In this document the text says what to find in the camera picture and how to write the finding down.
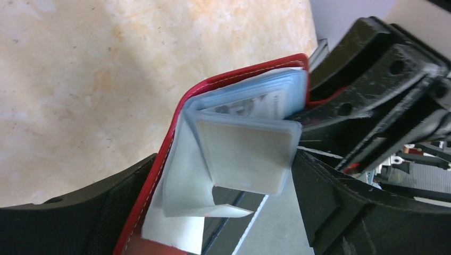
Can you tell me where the red card holder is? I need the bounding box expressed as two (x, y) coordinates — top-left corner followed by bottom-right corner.
(113, 53), (310, 254)

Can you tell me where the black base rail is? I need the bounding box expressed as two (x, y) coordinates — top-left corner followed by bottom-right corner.
(201, 187), (265, 255)

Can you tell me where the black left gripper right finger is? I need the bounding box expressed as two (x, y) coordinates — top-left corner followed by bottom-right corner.
(291, 150), (450, 254)

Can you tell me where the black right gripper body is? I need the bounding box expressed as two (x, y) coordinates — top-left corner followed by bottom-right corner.
(335, 24), (450, 173)

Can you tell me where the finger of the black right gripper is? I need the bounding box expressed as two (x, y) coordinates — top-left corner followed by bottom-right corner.
(292, 16), (449, 141)

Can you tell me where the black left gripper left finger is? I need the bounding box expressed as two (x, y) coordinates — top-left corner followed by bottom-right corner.
(1, 154), (156, 254)

